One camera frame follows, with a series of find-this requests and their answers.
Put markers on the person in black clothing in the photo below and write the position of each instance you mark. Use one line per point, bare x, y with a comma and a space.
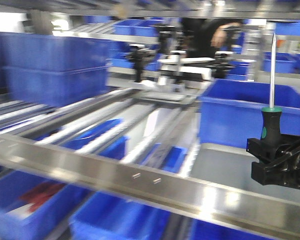
208, 35

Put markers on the steel shelf rack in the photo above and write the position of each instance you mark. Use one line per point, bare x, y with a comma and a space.
70, 115

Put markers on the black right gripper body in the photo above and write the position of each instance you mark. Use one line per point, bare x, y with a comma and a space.
277, 165

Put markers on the green black screwdriver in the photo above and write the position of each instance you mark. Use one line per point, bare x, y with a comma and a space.
271, 133

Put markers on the blue bin right far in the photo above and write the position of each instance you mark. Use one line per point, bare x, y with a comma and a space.
231, 111

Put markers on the white black teleoperation robot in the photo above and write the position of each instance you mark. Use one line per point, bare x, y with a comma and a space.
178, 68

